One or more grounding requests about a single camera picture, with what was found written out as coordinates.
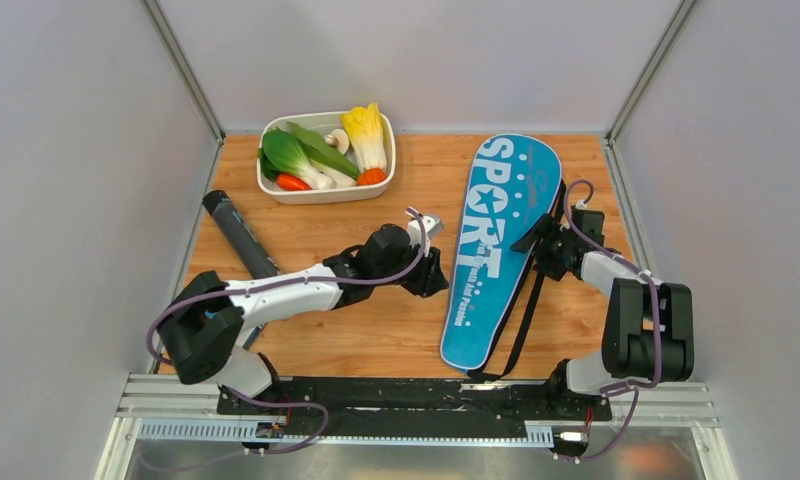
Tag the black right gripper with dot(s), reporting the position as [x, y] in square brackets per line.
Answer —
[547, 228]

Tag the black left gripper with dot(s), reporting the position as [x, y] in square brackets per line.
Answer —
[430, 279]

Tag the blue racket bag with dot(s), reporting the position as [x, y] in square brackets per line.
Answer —
[514, 182]

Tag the black shuttlecock tube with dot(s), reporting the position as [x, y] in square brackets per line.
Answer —
[241, 238]

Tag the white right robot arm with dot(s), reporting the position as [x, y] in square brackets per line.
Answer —
[648, 334]

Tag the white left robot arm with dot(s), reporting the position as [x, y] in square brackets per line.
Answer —
[201, 329]

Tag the orange carrot toy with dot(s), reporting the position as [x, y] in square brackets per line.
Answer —
[372, 176]

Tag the green leaf vegetable toy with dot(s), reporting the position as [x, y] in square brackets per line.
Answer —
[316, 148]

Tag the yellow cabbage toy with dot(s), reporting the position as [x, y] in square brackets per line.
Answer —
[365, 129]

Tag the beige mushroom toy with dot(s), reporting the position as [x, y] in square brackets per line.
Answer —
[338, 139]

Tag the red pepper toy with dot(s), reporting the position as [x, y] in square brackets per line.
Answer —
[288, 182]

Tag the white rectangular tray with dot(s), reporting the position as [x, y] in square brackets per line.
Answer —
[344, 190]

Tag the green bok choy toy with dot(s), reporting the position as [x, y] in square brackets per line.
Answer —
[281, 152]

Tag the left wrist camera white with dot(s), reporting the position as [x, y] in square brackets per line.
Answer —
[422, 228]

